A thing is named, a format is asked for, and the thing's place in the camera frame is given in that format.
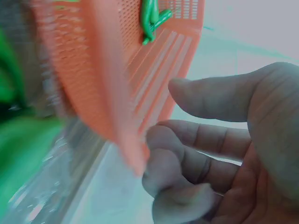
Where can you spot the person's right hand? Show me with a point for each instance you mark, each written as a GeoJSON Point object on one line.
{"type": "Point", "coordinates": [261, 144]}

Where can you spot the green leafy vegetable bundle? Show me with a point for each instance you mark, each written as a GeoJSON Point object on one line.
{"type": "Point", "coordinates": [16, 144]}

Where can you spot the clear plastic bag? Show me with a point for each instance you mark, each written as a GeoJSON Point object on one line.
{"type": "Point", "coordinates": [58, 168]}

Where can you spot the orange plastic slotted basket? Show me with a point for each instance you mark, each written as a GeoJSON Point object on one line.
{"type": "Point", "coordinates": [98, 70]}

